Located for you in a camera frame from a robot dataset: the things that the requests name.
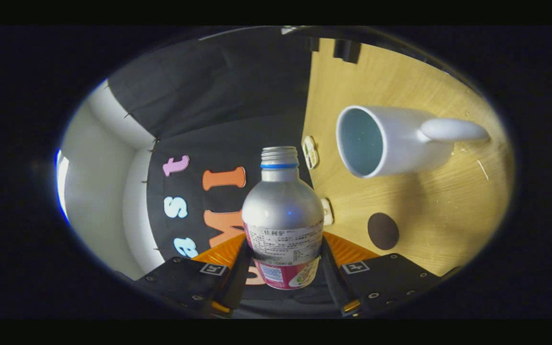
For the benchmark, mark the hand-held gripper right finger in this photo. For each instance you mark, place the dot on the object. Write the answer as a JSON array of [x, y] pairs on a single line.
[[333, 282]]

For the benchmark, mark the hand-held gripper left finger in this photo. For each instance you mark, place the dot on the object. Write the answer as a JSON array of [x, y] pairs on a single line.
[[235, 282]]

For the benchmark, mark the dark brown round coaster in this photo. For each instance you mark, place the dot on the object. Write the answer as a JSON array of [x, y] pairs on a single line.
[[383, 231]]

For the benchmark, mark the silver juice bottle pink label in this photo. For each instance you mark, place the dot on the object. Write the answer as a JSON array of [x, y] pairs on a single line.
[[283, 206]]

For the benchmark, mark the white toaster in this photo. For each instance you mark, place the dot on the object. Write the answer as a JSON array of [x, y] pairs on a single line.
[[327, 212]]

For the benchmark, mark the small white food tray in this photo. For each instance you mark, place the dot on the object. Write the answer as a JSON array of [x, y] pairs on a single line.
[[310, 152]]

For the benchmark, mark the wooden table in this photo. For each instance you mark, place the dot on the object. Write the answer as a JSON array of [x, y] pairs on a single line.
[[448, 215]]

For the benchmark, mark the black backdrop cloth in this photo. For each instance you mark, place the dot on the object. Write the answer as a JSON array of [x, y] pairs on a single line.
[[218, 105]]

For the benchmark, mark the long ceiling light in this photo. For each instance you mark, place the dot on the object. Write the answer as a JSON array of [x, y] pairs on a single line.
[[62, 187]]

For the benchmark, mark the black bracket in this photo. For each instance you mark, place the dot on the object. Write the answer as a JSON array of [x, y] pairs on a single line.
[[348, 50], [314, 44]]

